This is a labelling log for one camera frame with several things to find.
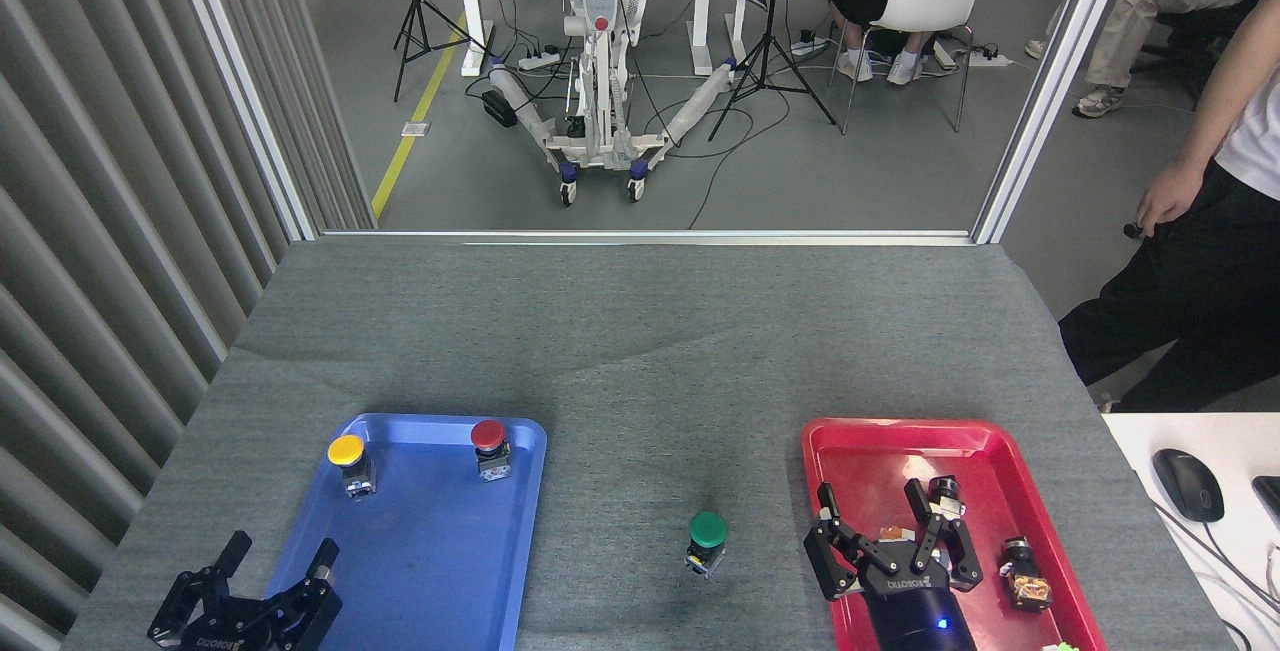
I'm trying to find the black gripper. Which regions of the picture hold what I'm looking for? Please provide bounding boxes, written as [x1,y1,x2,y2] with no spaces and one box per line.
[148,531,343,651]
[804,478,984,651]

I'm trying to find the green push button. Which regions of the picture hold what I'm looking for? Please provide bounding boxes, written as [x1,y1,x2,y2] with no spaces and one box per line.
[685,512,729,579]

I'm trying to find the yellow push button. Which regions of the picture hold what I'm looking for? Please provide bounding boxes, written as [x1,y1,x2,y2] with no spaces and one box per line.
[328,434,377,500]

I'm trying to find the red push button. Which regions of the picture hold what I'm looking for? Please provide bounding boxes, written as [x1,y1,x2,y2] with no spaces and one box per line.
[470,419,512,482]

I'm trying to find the person's hand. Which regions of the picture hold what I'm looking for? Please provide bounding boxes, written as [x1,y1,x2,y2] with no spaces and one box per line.
[1136,161,1211,237]

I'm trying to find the red plastic tray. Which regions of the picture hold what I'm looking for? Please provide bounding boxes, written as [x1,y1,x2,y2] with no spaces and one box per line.
[801,418,1108,651]

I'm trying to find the blue plastic tray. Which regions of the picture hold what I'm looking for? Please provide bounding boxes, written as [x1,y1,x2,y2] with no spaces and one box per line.
[262,413,548,651]

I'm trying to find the black computer mouse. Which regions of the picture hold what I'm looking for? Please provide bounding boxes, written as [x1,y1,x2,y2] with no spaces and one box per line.
[1152,448,1226,524]

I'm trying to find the white side table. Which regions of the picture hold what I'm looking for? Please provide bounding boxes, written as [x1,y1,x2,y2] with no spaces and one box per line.
[1102,413,1280,651]

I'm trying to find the standing person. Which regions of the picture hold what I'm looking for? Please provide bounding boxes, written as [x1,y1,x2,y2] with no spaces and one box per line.
[1058,0,1280,414]

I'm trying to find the black tripod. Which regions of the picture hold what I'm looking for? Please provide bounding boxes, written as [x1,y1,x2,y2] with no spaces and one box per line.
[393,0,491,102]
[708,0,839,142]

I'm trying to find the white desk leg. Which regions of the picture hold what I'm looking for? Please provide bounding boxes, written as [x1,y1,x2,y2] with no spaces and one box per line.
[458,0,496,79]
[690,0,717,77]

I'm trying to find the seated person with beige trousers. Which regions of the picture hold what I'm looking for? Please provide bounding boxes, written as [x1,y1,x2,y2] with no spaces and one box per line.
[1025,0,1251,119]

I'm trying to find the black knob switch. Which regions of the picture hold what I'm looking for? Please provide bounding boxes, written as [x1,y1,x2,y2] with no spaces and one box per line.
[927,476,967,527]

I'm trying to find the black switch with orange base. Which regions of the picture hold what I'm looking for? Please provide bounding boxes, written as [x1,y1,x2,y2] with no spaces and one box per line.
[1000,536,1053,612]

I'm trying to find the black mouse cable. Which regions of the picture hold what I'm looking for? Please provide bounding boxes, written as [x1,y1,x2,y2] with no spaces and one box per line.
[1150,501,1280,651]

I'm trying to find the silver rail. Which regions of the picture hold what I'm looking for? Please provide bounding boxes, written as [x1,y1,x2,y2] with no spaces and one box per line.
[320,228,976,248]

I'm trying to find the silver post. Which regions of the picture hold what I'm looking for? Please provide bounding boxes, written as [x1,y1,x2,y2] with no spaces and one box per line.
[165,0,321,242]
[972,0,1141,245]

